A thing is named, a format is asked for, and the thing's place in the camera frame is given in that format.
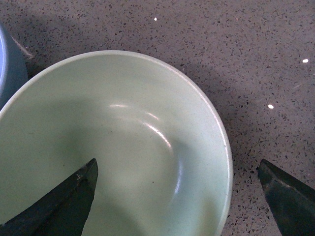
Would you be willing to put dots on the blue plastic bowl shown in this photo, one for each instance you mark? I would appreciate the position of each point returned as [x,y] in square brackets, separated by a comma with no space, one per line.
[13,71]

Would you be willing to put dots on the green plastic bowl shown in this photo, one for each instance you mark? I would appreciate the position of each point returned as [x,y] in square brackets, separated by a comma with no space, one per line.
[164,160]

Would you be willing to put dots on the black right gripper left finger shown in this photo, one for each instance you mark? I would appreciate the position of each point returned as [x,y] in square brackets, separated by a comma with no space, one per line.
[61,212]

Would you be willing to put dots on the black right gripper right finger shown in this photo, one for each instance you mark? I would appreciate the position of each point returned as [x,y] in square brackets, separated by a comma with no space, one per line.
[292,203]

